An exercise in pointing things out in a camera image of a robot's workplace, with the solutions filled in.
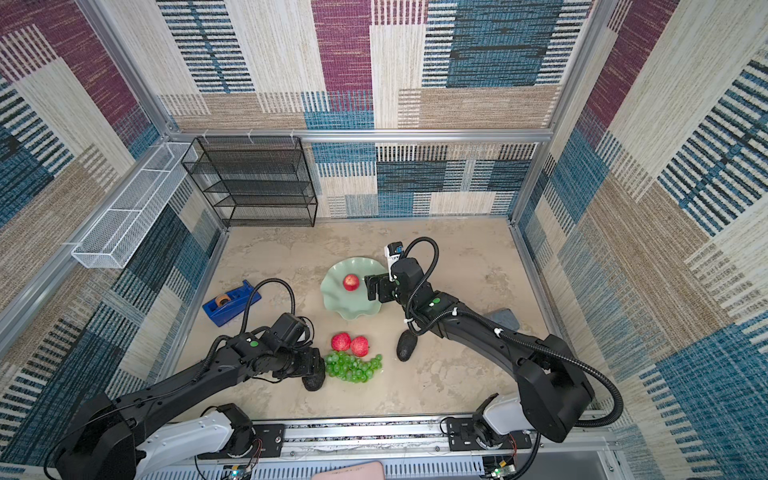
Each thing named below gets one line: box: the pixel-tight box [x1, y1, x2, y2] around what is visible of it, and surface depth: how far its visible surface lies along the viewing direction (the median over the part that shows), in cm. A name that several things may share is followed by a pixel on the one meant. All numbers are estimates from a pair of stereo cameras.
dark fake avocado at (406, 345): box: [396, 329, 418, 362], surface depth 87 cm
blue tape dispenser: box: [202, 279, 262, 328], surface depth 95 cm
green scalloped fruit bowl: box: [320, 257, 388, 320], surface depth 101 cm
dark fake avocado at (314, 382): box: [302, 370, 326, 391], surface depth 80 cm
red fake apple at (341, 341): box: [331, 332, 352, 351], surface depth 87 cm
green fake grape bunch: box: [325, 351, 383, 383], surface depth 83 cm
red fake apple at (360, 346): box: [351, 336, 369, 357], surface depth 86 cm
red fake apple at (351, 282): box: [343, 274, 361, 292], surface depth 101 cm
